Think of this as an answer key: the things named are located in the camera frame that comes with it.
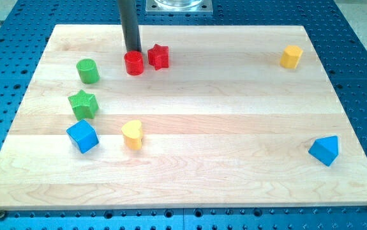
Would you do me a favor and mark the red star block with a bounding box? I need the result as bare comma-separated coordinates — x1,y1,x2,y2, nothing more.
147,43,169,70

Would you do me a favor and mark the green star block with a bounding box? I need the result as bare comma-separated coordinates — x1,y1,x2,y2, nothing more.
68,89,99,121

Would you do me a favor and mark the yellow hexagon block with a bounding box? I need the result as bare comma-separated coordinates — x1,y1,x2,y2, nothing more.
280,45,303,69

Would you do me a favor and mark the light wooden board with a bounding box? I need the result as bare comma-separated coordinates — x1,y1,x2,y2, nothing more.
0,24,367,210

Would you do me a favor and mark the yellow heart block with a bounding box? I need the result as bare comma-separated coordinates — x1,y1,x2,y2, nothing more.
121,120,144,150

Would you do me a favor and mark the red cylinder block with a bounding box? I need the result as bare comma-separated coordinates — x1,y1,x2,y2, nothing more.
124,50,144,75

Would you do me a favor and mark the blue cube block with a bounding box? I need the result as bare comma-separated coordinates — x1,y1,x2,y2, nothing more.
66,119,99,153

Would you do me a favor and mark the green cylinder block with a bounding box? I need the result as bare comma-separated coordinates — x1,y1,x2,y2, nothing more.
76,59,100,84

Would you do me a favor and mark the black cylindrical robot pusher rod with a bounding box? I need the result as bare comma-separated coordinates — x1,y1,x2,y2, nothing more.
117,0,142,52

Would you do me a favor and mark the blue triangular prism block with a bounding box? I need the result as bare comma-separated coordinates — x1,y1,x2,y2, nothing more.
308,135,339,167

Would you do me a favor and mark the left board clamp screw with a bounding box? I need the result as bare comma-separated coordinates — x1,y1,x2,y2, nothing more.
0,210,6,220

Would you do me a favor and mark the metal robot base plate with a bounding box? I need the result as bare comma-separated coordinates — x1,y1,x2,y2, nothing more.
146,0,213,14

